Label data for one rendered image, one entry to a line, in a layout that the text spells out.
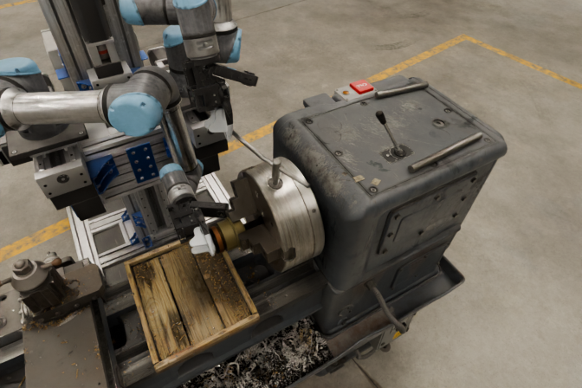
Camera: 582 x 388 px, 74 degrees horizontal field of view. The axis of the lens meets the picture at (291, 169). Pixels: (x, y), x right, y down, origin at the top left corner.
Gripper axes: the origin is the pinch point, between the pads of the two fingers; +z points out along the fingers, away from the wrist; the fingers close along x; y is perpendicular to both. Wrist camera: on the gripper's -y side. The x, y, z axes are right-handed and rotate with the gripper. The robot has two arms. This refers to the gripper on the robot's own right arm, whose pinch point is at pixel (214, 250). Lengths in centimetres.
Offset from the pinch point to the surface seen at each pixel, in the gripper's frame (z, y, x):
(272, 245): 7.8, -13.6, 3.4
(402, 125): -5, -64, 17
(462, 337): 33, -108, -109
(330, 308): 15.8, -31.0, -35.1
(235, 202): -7.2, -9.6, 7.3
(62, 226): -132, 63, -108
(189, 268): -10.5, 6.9, -19.8
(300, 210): 6.6, -22.3, 11.5
